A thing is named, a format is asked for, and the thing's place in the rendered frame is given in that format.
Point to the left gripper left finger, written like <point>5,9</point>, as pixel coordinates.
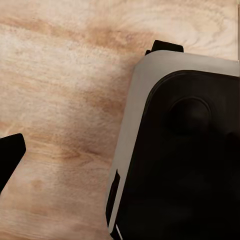
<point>12,150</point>

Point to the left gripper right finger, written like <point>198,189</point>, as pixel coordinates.
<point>232,149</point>

